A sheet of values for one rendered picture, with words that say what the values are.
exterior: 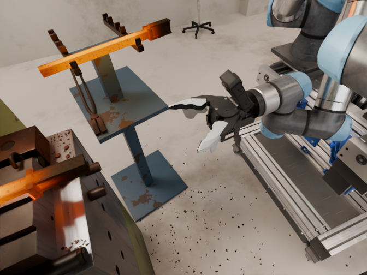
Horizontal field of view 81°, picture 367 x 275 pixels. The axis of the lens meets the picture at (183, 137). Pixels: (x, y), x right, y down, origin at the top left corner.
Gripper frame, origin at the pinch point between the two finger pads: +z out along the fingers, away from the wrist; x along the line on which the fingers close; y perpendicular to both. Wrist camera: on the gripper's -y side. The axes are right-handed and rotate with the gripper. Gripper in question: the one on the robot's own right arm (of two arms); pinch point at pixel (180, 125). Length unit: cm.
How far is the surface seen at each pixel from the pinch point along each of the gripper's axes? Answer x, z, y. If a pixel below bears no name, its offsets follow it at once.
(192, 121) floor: 90, -45, 100
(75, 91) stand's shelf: 64, 25, 24
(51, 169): 0.3, 26.3, -1.2
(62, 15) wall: 289, 28, 56
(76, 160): 0.2, 21.6, -1.2
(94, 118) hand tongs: 41, 20, 22
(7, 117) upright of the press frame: 42, 45, 12
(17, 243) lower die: -9.2, 33.6, 2.0
